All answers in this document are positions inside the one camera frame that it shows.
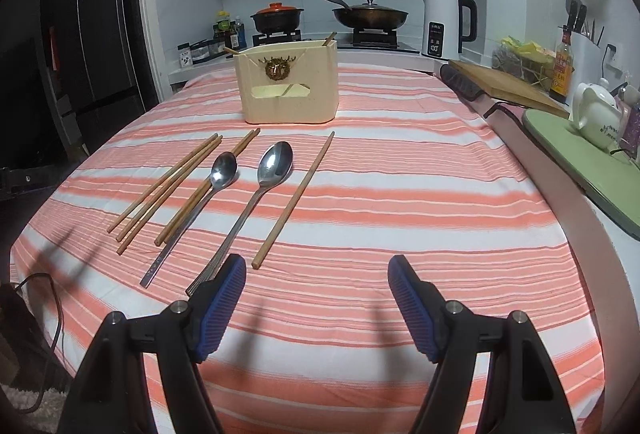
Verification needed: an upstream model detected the small metal spoon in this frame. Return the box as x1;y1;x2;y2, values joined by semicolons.
140;152;239;289

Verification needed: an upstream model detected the cream utensil holder box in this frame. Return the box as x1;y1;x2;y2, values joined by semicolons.
235;40;339;125

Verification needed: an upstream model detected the soy sauce bottle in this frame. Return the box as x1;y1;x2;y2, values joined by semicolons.
550;26;575;104

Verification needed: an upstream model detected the purple glitter cup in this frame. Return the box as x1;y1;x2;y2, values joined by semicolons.
620;94;640;151

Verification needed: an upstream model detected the black ribbed bar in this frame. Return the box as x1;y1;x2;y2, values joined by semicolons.
439;64;486;102

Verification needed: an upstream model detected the black refrigerator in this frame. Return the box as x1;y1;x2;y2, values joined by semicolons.
40;0;151;157

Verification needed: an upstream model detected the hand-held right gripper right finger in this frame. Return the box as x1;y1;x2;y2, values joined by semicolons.
388;255;578;434

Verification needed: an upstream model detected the wooden cutting board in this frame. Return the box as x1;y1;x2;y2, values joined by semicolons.
447;58;571;119

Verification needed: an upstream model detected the white electric kettle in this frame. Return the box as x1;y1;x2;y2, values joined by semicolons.
421;0;478;60

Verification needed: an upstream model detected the black gas stove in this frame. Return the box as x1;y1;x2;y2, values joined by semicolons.
252;28;421;52

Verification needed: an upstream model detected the beige shaggy rug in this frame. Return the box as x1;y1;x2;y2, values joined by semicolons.
0;379;76;434

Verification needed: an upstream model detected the orange striped tablecloth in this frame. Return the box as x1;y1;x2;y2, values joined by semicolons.
10;64;616;434

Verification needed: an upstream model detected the black clay pot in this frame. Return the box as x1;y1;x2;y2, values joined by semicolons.
250;11;305;34

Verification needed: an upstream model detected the large metal spoon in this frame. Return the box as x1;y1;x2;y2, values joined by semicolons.
186;141;294;297

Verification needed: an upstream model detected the dark wok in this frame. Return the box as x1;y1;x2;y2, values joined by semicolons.
332;6;410;30

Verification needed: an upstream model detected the wire basket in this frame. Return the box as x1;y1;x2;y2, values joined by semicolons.
492;41;558;87

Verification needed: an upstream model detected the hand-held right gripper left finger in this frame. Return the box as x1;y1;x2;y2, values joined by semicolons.
57;254;247;434

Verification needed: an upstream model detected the orange pot lid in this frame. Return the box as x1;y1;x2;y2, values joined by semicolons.
256;2;303;17

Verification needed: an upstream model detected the green mat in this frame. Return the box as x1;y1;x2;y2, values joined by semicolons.
522;108;640;241

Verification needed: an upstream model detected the black power cable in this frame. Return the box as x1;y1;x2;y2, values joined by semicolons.
9;271;64;415

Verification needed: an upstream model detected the glass wok lid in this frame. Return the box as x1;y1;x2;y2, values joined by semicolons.
345;0;396;12

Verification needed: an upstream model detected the white knife holder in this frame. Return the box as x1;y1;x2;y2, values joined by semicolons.
569;30;608;82

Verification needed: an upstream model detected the white teapot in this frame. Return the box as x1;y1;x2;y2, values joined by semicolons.
570;78;631;153

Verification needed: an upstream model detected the yellow plastic bag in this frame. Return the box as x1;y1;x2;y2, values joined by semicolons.
500;36;557;60

